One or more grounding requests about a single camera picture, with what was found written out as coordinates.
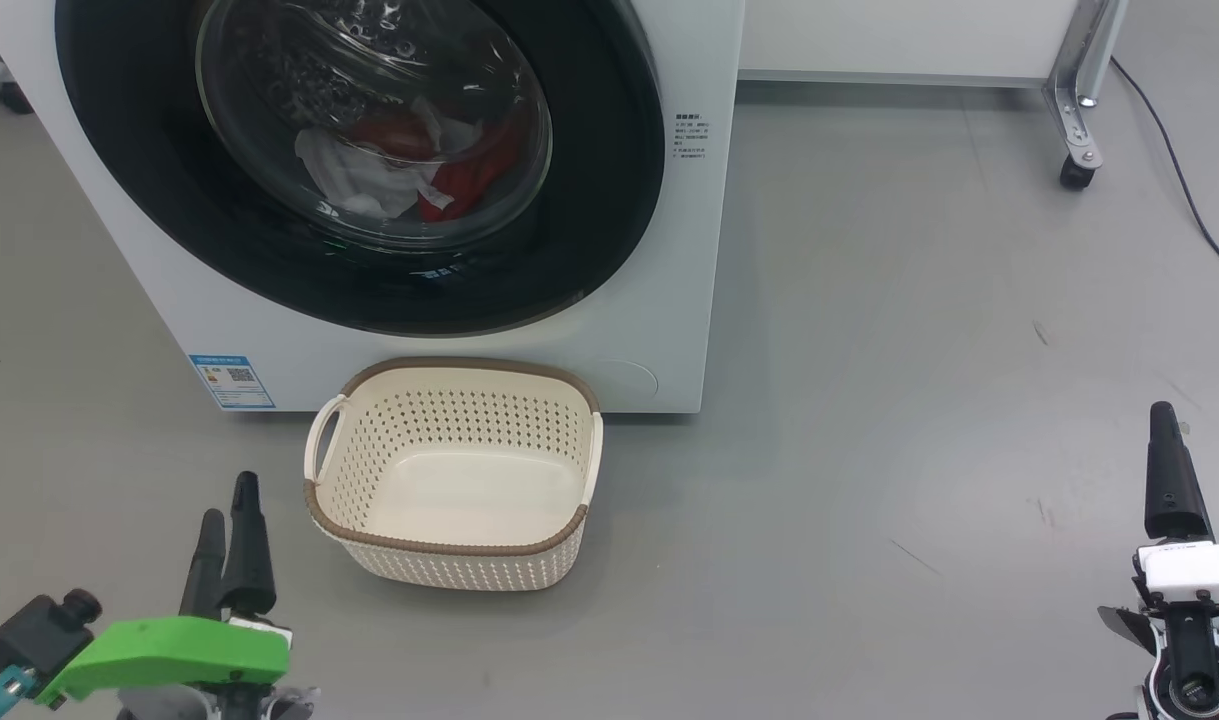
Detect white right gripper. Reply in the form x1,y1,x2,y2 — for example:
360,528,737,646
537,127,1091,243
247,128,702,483
1134,402,1219,601

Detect white front-load washing machine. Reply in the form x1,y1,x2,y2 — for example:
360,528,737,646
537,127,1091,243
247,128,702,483
0,0,745,416

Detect dark grey glass washer door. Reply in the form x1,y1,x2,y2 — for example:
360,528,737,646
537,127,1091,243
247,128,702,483
54,0,667,338

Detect stainless steel washing machine drum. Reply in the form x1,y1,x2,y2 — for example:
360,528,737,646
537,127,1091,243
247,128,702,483
197,0,553,246

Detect plain red garment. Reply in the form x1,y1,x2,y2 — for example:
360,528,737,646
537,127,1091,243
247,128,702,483
417,100,530,223

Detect metal partition leg with caster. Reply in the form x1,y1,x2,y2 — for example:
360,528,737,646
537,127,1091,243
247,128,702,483
1044,0,1130,191

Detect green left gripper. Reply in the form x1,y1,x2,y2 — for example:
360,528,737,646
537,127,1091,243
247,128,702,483
34,472,292,704

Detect thin black floor cable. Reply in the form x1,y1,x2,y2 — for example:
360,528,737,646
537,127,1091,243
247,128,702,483
1109,58,1219,296

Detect red white striped garment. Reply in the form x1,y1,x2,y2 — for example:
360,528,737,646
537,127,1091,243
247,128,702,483
294,95,485,221

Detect round filter cover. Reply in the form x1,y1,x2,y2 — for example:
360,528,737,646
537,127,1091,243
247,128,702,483
584,358,660,406

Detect blue energy label sticker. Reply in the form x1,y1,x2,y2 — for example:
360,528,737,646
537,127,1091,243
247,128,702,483
189,353,277,411

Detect white partition panel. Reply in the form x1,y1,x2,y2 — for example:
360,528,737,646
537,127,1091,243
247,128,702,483
739,0,1082,88

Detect cream perforated laundry basket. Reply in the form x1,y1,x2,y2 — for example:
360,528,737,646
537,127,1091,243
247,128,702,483
304,357,605,593

